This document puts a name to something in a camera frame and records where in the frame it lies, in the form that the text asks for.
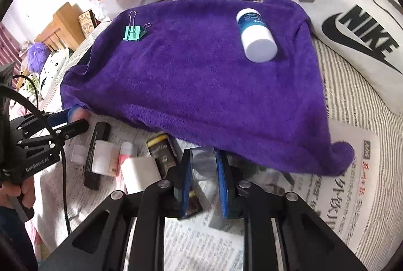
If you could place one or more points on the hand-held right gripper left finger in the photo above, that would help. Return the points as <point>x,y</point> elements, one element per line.
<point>186,186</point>

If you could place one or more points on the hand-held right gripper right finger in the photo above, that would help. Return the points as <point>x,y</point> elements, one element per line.
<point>225,189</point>

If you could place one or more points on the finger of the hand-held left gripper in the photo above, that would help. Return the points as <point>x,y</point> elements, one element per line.
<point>64,118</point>
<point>67,130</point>

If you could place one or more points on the grey translucent plastic case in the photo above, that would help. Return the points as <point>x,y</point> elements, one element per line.
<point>204,167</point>

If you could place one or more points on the small white plug adapter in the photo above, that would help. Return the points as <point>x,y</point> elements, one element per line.
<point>80,157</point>

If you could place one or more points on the dark brown tube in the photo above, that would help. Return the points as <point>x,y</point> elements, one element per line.
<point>160,154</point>

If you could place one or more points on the black pen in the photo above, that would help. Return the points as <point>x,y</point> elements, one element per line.
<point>94,164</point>

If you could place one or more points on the pink highlighter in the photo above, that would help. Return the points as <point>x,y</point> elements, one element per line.
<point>105,157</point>

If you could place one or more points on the white charger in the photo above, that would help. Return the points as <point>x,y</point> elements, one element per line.
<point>140,175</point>

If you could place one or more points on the pink highlighter pen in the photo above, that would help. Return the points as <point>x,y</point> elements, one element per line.
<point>129,149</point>

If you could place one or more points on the person's left forearm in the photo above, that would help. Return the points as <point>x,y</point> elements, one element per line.
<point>14,239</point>

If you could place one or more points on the person's left hand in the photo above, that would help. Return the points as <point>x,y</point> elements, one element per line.
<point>27,194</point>

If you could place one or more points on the white dotted pillow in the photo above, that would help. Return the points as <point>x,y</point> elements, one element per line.
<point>53,69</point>

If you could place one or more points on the purple plush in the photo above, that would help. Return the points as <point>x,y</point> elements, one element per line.
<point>37,55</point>

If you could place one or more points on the wooden furniture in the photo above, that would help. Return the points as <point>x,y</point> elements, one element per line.
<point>59,28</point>

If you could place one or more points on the pink striped cloth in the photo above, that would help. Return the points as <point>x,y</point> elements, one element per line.
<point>8,47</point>

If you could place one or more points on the patterned small box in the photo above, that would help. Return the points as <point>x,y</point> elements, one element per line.
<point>86,22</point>

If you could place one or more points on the purple towel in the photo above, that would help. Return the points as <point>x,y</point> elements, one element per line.
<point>195,79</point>

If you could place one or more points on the green binder clip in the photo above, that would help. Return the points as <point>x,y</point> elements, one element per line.
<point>133,33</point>

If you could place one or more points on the newspaper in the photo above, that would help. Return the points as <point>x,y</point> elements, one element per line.
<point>340,195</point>

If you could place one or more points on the striped bed sheet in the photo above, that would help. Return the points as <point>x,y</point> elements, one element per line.
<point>349,101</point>

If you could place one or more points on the white bottle with blue label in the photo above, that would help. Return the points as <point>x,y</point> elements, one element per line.
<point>256,38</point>

